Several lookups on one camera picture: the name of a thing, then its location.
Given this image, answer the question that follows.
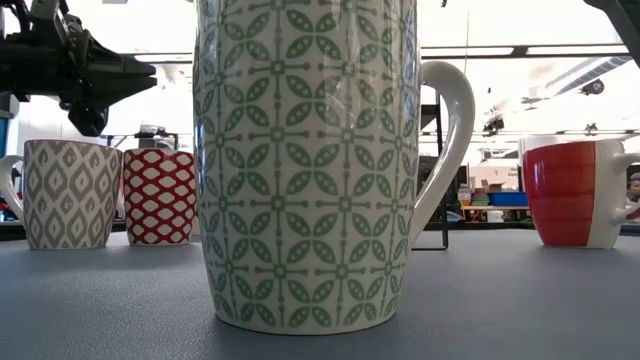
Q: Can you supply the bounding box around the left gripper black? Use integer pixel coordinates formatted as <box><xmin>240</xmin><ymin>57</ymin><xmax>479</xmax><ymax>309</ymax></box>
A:
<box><xmin>14</xmin><ymin>27</ymin><xmax>158</xmax><ymax>138</ymax></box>

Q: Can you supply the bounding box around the tall white green-patterned mug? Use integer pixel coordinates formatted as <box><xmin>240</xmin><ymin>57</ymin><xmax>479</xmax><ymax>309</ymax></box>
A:
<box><xmin>192</xmin><ymin>0</ymin><xmax>476</xmax><ymax>336</ymax></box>

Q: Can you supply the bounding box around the red and white mug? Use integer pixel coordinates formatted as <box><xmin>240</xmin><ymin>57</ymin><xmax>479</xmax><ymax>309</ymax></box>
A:
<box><xmin>521</xmin><ymin>139</ymin><xmax>640</xmax><ymax>250</ymax></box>

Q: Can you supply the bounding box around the black background desk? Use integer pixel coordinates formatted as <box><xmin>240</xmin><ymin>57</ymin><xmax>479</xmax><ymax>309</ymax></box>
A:
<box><xmin>99</xmin><ymin>124</ymin><xmax>180</xmax><ymax>151</ymax></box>

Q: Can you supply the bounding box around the red white lattice mug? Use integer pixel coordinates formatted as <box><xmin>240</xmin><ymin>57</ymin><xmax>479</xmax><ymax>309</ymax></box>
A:
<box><xmin>122</xmin><ymin>147</ymin><xmax>197</xmax><ymax>247</ymax></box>

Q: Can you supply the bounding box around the grey diamond-patterned white mug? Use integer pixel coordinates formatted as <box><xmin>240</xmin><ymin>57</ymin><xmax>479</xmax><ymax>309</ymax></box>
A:
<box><xmin>0</xmin><ymin>138</ymin><xmax>124</xmax><ymax>251</ymax></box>

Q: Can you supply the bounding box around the wooden background bench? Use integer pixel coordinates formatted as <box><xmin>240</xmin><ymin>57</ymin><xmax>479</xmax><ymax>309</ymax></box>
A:
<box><xmin>461</xmin><ymin>204</ymin><xmax>531</xmax><ymax>212</ymax></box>

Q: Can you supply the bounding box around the black ceiling beam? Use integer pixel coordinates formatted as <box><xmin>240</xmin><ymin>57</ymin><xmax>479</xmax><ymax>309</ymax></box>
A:
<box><xmin>419</xmin><ymin>44</ymin><xmax>632</xmax><ymax>61</ymax></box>

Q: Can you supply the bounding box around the blue storage bin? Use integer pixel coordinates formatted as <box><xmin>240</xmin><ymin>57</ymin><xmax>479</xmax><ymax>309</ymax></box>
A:
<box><xmin>487</xmin><ymin>191</ymin><xmax>529</xmax><ymax>207</ymax></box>

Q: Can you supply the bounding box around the person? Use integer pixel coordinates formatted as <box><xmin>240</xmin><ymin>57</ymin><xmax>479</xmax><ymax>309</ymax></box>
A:
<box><xmin>626</xmin><ymin>172</ymin><xmax>640</xmax><ymax>222</ymax></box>

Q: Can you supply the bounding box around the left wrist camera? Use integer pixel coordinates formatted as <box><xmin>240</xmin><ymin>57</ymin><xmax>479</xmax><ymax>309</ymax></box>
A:
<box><xmin>27</xmin><ymin>0</ymin><xmax>84</xmax><ymax>46</ymax></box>

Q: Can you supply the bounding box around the wooden shelf on black frame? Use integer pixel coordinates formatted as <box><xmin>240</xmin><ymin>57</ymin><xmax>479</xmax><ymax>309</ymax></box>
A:
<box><xmin>412</xmin><ymin>93</ymin><xmax>450</xmax><ymax>252</ymax></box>

